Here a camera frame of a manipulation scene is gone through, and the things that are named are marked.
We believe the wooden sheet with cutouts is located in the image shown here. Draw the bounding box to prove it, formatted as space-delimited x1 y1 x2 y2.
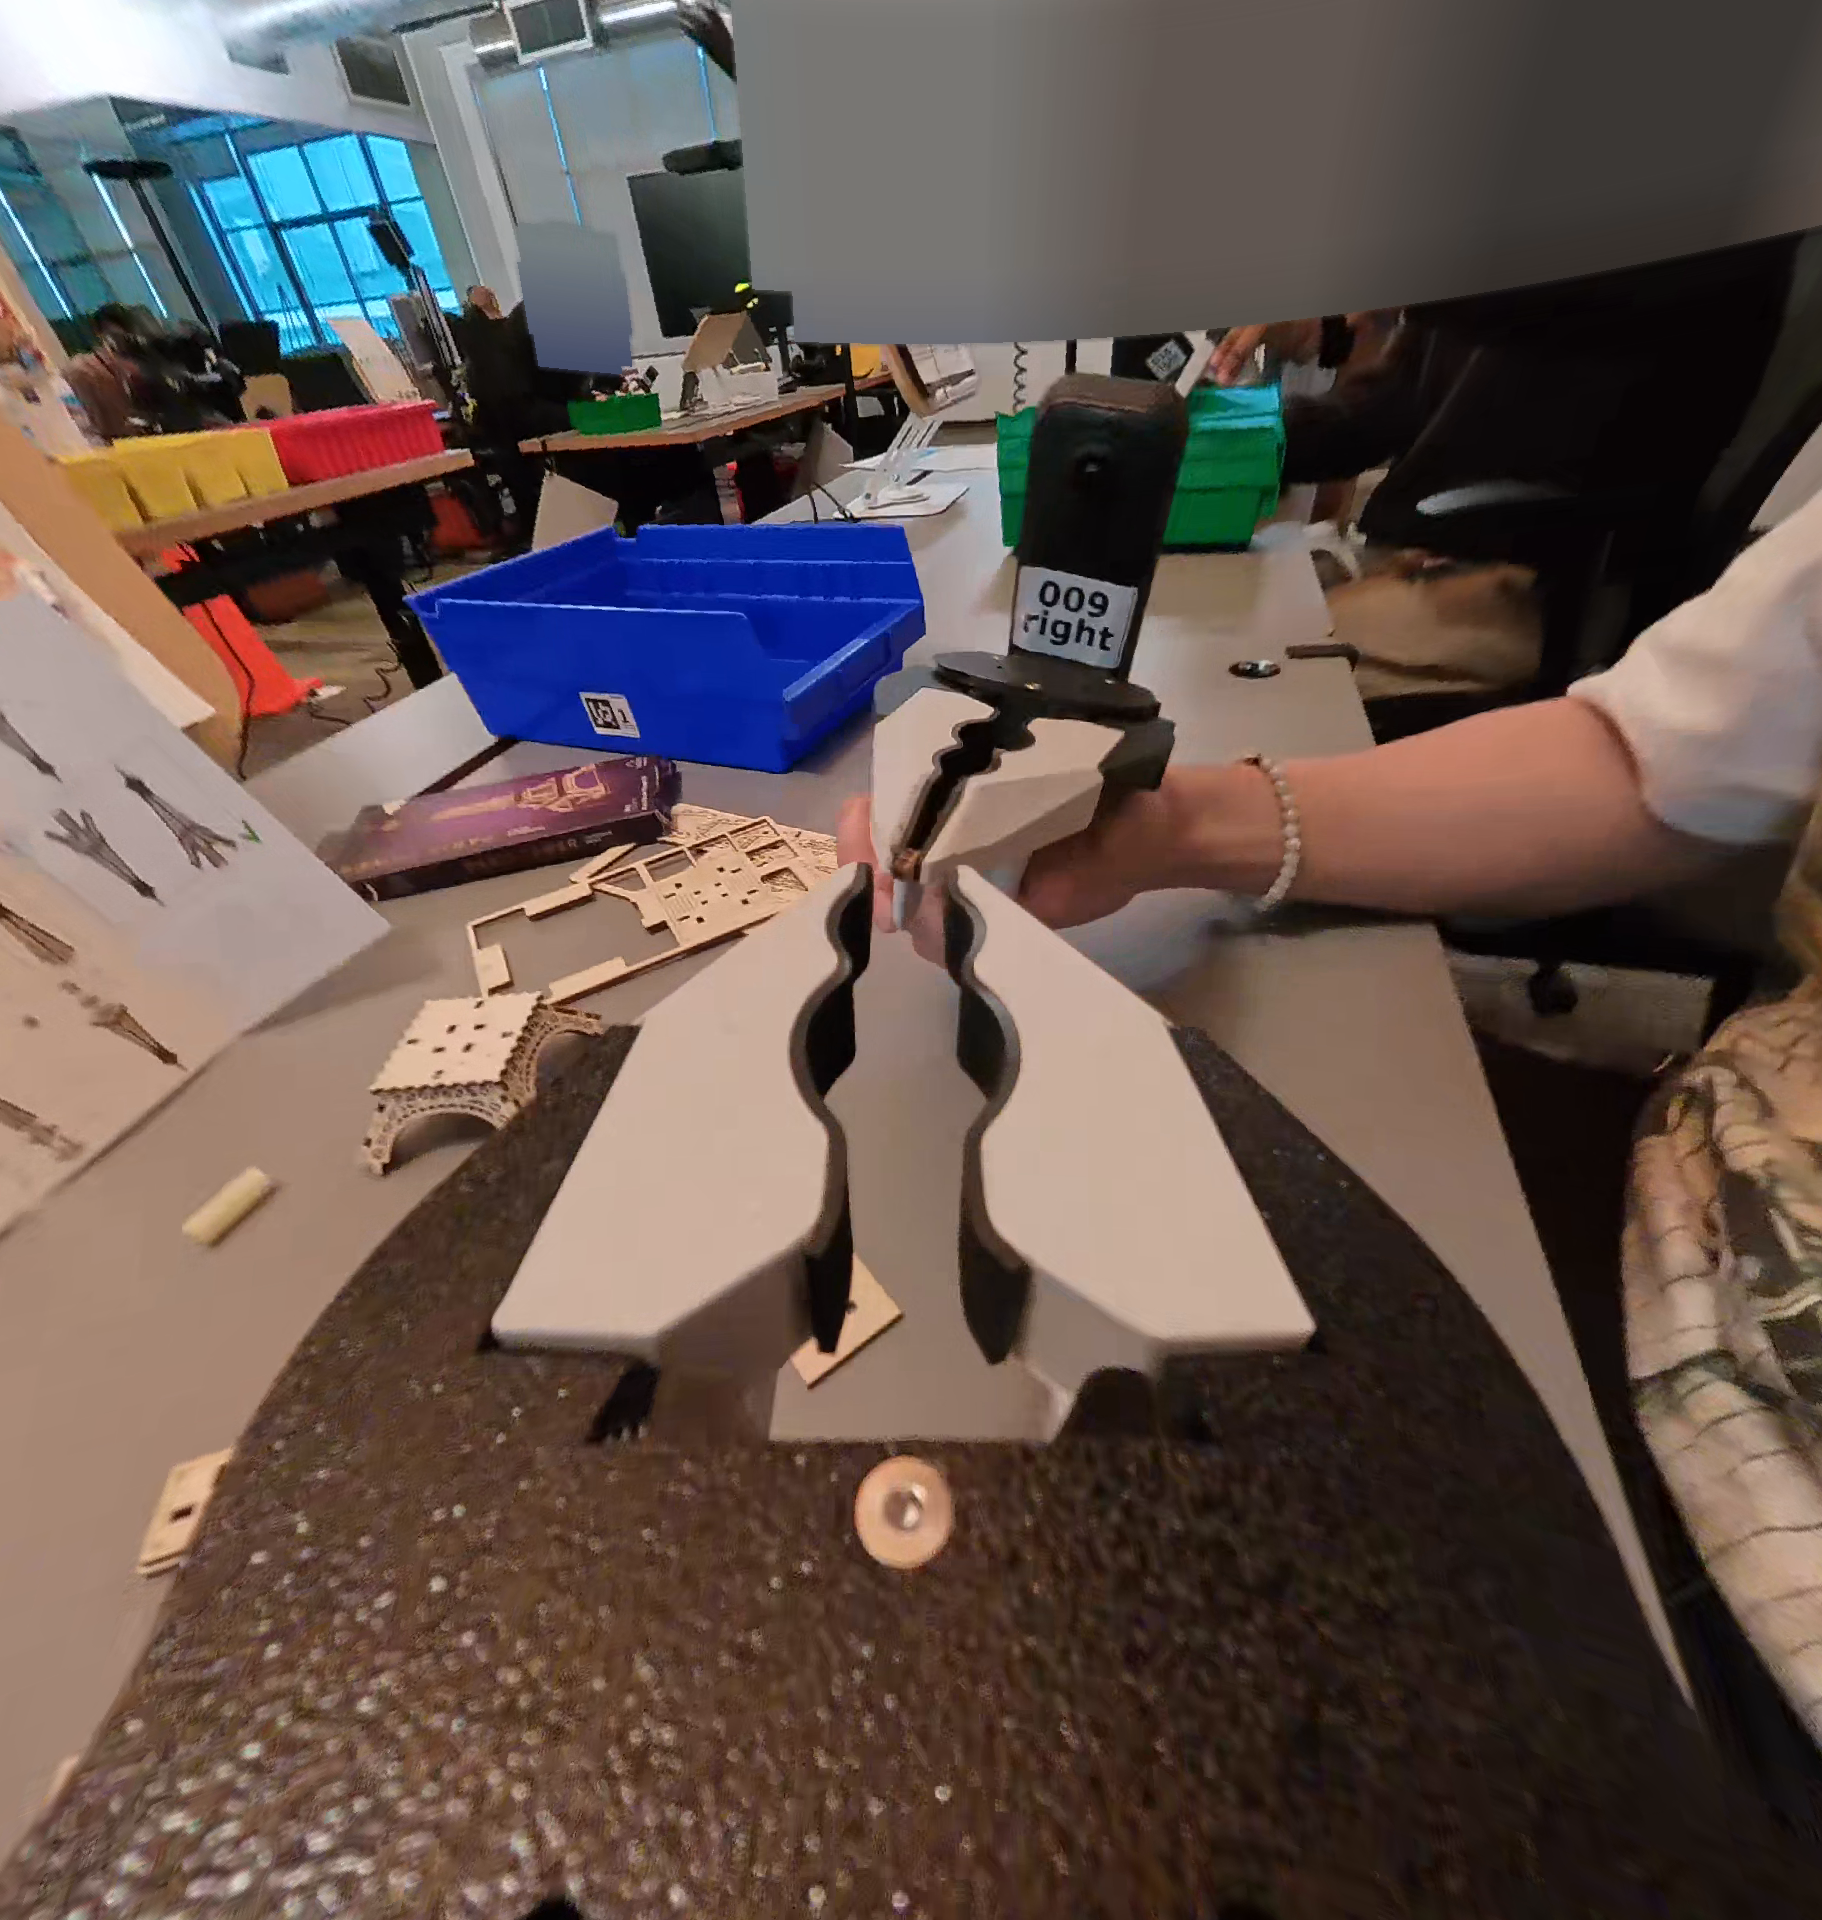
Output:
595 801 840 949

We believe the person's right hand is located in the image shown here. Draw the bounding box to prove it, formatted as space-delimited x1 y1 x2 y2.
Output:
833 750 1275 977

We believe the red plastic bin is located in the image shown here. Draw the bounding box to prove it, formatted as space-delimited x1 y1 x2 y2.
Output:
257 403 447 487

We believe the green plastic bin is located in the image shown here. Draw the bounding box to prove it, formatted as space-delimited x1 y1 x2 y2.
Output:
996 382 1288 554

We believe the empty wooden frame sheet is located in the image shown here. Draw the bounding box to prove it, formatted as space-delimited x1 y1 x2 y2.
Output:
464 861 769 1008

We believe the small square wooden piece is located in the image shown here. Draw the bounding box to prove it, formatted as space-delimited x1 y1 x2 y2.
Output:
788 1252 906 1390

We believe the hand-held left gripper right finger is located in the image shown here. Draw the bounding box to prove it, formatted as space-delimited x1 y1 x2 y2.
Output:
942 869 1321 1444

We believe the blue plastic bin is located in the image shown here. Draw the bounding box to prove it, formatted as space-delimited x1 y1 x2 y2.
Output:
402 524 927 773

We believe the person's white shirt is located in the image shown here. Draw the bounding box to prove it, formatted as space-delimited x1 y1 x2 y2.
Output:
1571 442 1822 850

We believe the wooden four-pad square frame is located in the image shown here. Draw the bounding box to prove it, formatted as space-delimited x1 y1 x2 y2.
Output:
134 1444 236 1579

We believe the paper instruction sheet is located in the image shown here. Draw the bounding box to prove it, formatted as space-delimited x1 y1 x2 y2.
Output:
0 546 396 1280

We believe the purple puzzle box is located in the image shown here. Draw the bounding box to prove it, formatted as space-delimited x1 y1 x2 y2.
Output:
315 755 686 903

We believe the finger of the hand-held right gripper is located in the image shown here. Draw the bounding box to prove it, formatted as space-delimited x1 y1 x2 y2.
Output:
866 682 1003 878
897 719 1111 908

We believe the black office chair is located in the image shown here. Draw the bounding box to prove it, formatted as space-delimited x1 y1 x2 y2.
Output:
1391 241 1814 1022

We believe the white bead bracelet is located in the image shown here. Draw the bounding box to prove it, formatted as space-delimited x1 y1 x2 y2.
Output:
1239 753 1305 918

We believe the orange cone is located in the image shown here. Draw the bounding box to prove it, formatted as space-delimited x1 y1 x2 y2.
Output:
161 542 325 725

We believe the black monitor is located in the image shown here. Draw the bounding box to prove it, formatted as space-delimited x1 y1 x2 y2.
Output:
626 168 755 341

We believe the white laptop stand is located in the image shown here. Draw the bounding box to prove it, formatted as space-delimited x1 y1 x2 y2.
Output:
847 407 976 524

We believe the person's right forearm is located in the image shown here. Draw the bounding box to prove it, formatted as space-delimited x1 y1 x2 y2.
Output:
1255 661 1678 918

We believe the wooden tower base model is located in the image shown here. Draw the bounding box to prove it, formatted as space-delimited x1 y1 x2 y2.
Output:
358 990 608 1178

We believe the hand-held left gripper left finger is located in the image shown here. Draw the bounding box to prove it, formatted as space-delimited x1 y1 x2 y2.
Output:
488 861 875 1444

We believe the wooden table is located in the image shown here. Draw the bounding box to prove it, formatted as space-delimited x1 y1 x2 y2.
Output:
113 449 477 685

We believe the person's patterned garment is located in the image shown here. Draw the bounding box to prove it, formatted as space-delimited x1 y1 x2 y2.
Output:
1620 831 1822 1885

